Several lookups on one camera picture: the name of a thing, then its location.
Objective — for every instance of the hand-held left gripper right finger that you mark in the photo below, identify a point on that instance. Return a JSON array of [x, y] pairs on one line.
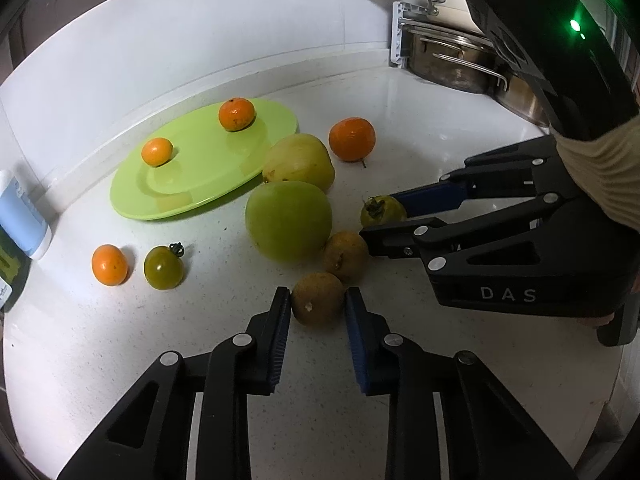
[[356, 340]]

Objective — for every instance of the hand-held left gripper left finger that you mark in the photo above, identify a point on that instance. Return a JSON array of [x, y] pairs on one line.
[[282, 330]]

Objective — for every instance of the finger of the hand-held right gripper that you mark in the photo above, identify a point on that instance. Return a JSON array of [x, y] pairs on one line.
[[435, 199], [395, 242]]

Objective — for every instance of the small green tomato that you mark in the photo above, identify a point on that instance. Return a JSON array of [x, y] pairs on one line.
[[163, 267], [381, 211]]

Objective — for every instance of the brown longan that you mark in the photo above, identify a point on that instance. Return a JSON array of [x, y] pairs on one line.
[[318, 299], [345, 256]]

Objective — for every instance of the large orange mandarin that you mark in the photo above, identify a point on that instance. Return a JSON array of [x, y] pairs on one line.
[[351, 138]]

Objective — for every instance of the large green tomato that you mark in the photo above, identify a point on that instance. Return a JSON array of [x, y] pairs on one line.
[[288, 220]]

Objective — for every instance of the yellow pear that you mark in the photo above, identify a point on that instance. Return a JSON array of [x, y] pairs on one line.
[[298, 162]]

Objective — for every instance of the green plate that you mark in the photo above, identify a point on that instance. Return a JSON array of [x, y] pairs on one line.
[[200, 170]]

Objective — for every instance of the small orange mandarin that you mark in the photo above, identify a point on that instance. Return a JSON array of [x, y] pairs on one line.
[[156, 152], [109, 264]]

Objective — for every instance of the person's right forearm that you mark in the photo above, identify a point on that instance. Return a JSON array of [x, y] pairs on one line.
[[610, 170]]

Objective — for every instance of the white pan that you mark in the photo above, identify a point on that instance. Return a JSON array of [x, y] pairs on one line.
[[455, 10]]

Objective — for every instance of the white pot rack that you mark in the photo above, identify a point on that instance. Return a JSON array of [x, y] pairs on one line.
[[397, 35]]

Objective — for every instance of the medium orange mandarin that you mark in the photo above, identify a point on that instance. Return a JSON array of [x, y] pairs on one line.
[[236, 114]]

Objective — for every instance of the green dish soap bottle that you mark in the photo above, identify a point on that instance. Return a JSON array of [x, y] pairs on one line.
[[9, 266]]

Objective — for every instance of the blue white pump bottle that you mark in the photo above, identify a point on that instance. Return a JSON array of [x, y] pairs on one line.
[[20, 215]]

